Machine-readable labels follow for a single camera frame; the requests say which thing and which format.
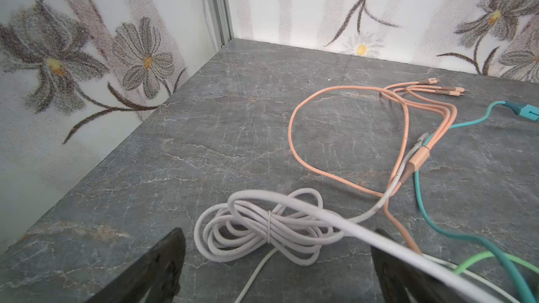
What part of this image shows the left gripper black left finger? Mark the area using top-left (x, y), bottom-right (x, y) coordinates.
top-left (88, 228), bottom-right (186, 302)

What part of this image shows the pink multi-head charging cable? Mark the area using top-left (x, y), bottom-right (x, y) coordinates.
top-left (288, 77), bottom-right (466, 255)

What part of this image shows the teal charging cable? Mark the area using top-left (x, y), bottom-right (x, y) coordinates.
top-left (413, 100), bottom-right (539, 303)

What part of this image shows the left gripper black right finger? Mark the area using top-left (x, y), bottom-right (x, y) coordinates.
top-left (371, 246), bottom-right (472, 303)

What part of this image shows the light green charging cable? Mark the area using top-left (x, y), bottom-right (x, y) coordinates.
top-left (453, 250), bottom-right (539, 276)

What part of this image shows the white USB cable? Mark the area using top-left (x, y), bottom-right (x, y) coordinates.
top-left (193, 132), bottom-right (502, 303)

